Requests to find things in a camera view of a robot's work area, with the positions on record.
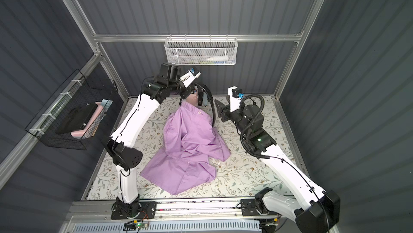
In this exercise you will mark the black leather belt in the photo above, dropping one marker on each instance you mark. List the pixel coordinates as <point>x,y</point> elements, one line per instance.
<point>206,90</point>

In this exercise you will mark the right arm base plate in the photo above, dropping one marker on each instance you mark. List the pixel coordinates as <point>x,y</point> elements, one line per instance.
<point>249,207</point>

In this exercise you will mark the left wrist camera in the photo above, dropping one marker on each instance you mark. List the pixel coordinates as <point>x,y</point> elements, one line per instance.
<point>189,77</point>

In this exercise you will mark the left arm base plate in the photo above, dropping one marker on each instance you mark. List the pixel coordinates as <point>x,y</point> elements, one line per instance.
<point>137,210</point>

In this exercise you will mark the pink handled tool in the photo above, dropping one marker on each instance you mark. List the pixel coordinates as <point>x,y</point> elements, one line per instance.
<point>93,123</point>

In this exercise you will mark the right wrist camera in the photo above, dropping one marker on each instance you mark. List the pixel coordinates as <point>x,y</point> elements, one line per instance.
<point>236,94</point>

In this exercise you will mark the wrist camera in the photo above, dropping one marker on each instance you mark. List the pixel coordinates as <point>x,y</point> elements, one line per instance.
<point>236,94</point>
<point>189,77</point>

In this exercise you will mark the black wire wall basket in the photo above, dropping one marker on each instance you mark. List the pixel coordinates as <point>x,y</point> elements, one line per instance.
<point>81,91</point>

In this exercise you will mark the purple trousers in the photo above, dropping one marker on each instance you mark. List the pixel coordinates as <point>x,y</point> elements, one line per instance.
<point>189,140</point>

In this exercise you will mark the light blue stapler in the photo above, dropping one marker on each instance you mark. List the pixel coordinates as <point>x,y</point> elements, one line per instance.
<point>205,101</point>

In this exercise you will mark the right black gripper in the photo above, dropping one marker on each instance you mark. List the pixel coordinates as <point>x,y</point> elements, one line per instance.
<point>226,113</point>

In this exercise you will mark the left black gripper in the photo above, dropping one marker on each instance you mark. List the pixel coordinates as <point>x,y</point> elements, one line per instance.
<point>190,92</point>

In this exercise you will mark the white wire mesh basket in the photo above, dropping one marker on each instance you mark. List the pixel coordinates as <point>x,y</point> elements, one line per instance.
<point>187,53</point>

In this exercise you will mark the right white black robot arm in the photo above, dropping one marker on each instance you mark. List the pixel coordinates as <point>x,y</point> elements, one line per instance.
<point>312,208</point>

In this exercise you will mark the white tube in basket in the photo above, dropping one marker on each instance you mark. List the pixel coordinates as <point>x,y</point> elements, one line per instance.
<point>218,59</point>

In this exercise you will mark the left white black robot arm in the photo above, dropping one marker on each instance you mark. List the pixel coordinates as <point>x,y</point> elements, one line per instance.
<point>154,90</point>

